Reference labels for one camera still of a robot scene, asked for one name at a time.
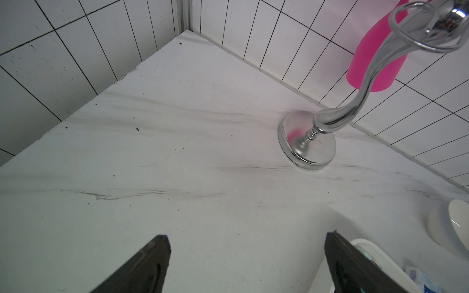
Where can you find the pink cup lower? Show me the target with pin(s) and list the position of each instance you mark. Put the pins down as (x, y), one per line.
(364, 54)

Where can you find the chrome cup holder stand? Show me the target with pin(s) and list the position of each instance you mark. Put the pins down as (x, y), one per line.
(433, 26)

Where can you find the white ceramic bowl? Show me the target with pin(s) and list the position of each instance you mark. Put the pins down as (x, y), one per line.
(448, 225)

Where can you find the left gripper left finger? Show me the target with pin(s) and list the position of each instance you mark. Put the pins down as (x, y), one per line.
(144, 272)

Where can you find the white storage box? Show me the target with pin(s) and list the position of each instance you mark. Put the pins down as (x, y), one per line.
(372, 252)

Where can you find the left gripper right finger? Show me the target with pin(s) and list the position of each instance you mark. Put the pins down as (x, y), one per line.
(352, 272)

